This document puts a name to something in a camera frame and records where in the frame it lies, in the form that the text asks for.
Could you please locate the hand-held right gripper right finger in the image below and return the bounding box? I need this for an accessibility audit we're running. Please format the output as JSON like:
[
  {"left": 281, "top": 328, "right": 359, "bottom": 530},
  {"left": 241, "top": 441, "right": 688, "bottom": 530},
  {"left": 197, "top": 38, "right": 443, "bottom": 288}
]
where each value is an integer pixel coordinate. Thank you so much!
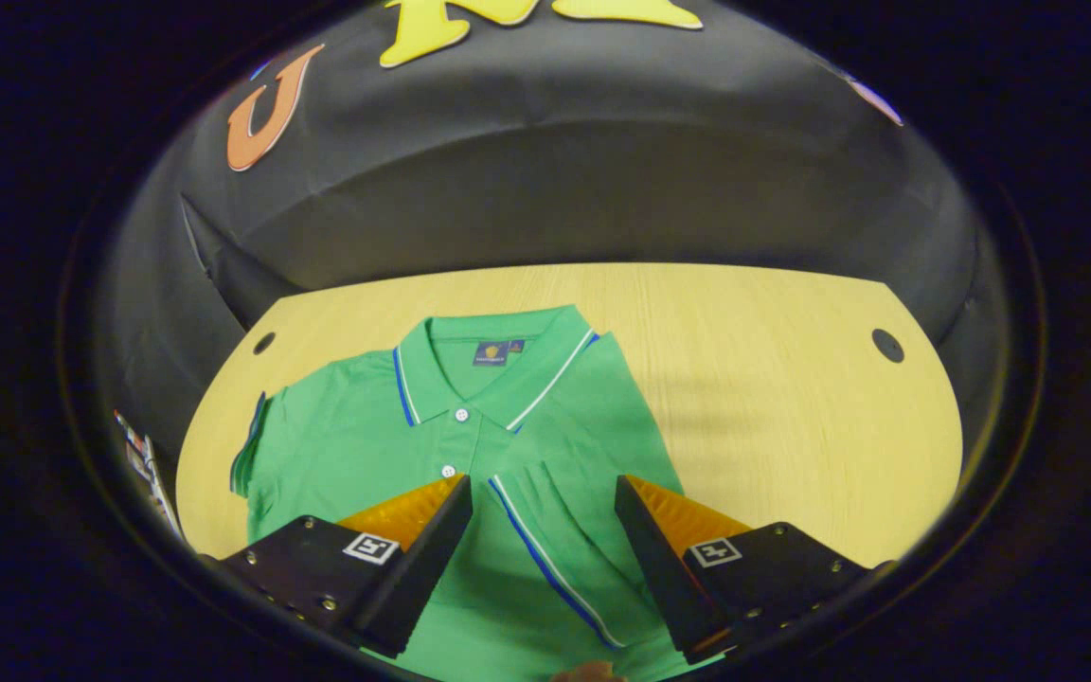
[{"left": 614, "top": 474, "right": 892, "bottom": 666}]

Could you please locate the black backdrop cloth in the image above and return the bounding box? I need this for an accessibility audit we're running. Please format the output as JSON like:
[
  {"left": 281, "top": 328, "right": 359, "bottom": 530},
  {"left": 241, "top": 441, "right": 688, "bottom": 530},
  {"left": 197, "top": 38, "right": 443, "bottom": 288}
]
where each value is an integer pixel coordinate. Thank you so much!
[{"left": 91, "top": 0, "right": 993, "bottom": 494}]

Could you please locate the green T-shirt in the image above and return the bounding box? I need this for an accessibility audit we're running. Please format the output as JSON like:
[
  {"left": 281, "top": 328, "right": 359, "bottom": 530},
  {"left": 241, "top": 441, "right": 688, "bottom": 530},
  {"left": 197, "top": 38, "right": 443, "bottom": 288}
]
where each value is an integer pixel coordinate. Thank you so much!
[{"left": 228, "top": 305, "right": 726, "bottom": 682}]

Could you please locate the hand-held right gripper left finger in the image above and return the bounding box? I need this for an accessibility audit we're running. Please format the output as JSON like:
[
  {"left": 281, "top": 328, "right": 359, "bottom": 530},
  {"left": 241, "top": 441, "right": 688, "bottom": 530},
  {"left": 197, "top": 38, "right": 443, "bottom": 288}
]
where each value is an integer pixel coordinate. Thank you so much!
[{"left": 219, "top": 474, "right": 474, "bottom": 659}]

